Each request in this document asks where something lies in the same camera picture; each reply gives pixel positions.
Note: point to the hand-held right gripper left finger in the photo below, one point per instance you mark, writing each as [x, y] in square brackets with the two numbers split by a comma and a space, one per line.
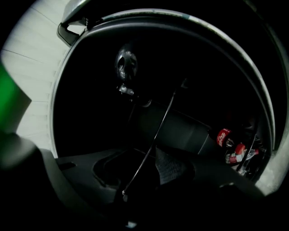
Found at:
[90, 176]

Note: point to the black mini fridge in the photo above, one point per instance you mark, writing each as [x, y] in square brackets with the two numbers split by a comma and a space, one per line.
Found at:
[90, 112]

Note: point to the black glossy plastic part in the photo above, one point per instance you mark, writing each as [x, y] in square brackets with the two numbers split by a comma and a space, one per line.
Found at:
[126, 63]

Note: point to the cola bottle with red label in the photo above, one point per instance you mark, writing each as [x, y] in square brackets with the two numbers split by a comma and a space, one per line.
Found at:
[223, 137]

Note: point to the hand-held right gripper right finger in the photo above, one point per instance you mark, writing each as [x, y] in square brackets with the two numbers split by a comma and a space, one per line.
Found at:
[171, 167]

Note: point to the clear bottle with red label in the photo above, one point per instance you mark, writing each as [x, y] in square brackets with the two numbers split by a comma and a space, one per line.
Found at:
[233, 158]

